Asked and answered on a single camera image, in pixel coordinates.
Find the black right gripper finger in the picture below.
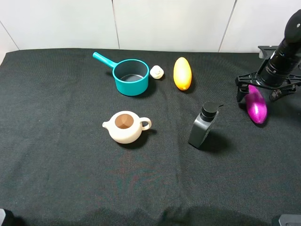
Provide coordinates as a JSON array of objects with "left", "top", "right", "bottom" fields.
[{"left": 269, "top": 89, "right": 292, "bottom": 102}]

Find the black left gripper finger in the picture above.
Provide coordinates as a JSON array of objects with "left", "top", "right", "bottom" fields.
[{"left": 236, "top": 83, "right": 249, "bottom": 102}]

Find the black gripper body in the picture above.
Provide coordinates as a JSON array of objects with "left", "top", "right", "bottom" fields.
[{"left": 235, "top": 53, "right": 301, "bottom": 92}]

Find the purple eggplant toy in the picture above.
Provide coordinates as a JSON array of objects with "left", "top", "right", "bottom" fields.
[{"left": 245, "top": 85, "right": 268, "bottom": 124}]

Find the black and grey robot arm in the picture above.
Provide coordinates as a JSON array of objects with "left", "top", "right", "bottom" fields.
[{"left": 235, "top": 10, "right": 301, "bottom": 102}]

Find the black pump bottle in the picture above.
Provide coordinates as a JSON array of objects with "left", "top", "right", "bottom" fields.
[{"left": 188, "top": 101, "right": 224, "bottom": 148}]

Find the yellow orange mango toy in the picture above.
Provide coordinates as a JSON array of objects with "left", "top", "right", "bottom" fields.
[{"left": 173, "top": 57, "right": 192, "bottom": 91}]

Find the teal saucepan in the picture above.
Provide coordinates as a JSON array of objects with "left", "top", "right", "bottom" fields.
[{"left": 93, "top": 52, "right": 150, "bottom": 96}]

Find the beige teapot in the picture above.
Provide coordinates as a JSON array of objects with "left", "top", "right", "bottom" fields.
[{"left": 102, "top": 111, "right": 152, "bottom": 144}]

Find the black tablecloth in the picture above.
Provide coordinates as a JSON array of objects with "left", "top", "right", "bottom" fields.
[{"left": 0, "top": 49, "right": 301, "bottom": 226}]

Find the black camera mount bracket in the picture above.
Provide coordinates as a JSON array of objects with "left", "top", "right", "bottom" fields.
[{"left": 258, "top": 46, "right": 278, "bottom": 59}]

